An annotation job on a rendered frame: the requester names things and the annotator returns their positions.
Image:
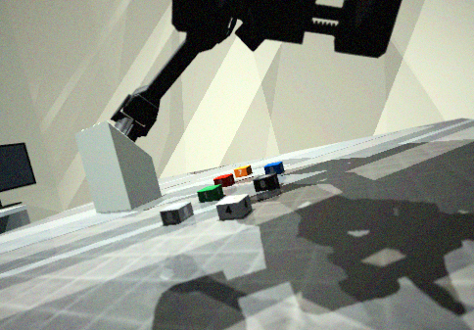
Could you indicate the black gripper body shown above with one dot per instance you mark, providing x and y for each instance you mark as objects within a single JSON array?
[{"x": 288, "y": 21}]

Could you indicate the green block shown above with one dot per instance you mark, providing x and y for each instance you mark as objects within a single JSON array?
[{"x": 210, "y": 193}]

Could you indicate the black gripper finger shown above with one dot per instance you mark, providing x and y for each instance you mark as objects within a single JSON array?
[
  {"x": 361, "y": 17},
  {"x": 213, "y": 18}
]

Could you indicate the red block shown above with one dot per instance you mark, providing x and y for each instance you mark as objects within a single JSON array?
[{"x": 224, "y": 180}]

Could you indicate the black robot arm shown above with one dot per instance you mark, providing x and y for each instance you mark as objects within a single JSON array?
[{"x": 143, "y": 104}]

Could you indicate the orange block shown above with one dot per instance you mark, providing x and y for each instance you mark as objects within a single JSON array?
[{"x": 243, "y": 171}]

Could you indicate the blue block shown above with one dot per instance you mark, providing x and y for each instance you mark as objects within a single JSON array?
[{"x": 274, "y": 168}]

